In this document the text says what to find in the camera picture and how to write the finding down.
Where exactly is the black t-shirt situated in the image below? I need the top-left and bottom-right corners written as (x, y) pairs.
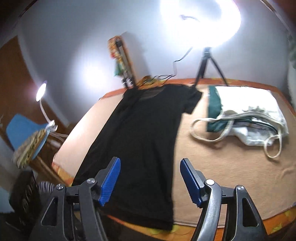
top-left (73, 84), bottom-right (202, 230)

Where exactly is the grey striped trouser leg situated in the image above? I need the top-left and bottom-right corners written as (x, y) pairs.
top-left (37, 181), bottom-right (56, 193)

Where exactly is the white clip desk lamp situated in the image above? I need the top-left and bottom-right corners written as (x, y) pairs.
top-left (35, 82), bottom-right (58, 134)

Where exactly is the beige blanket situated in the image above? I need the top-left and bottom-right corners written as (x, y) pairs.
top-left (52, 84), bottom-right (295, 226)

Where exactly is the dark green folded cloth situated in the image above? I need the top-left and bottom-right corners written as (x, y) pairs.
top-left (207, 86), bottom-right (232, 134)

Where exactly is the white canvas tote bag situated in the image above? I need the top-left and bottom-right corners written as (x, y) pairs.
top-left (190, 86), bottom-right (288, 159)

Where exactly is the leopard print cloth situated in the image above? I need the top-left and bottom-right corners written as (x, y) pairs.
top-left (12, 128), bottom-right (47, 169)

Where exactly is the orange floral bed sheet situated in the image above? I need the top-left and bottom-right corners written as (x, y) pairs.
top-left (51, 77), bottom-right (296, 239)

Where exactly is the blue plastic chair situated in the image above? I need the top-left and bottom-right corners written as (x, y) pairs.
top-left (6, 113), bottom-right (50, 159)

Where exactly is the green striped white pillow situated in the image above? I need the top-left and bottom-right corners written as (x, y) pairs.
top-left (287, 34), bottom-right (296, 108)

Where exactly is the white lamp cable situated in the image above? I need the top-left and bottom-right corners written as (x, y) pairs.
top-left (49, 131), bottom-right (69, 142)

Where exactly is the black ring light cable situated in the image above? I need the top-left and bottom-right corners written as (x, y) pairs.
top-left (152, 14), bottom-right (197, 87)

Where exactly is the colourful wall figurine plaque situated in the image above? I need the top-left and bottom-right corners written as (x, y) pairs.
top-left (108, 36), bottom-right (135, 89)

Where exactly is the black ring light tripod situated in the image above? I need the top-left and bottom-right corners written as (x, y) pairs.
top-left (193, 47), bottom-right (229, 87)

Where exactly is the white ring light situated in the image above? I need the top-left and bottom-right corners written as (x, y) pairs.
top-left (159, 1), bottom-right (241, 50)

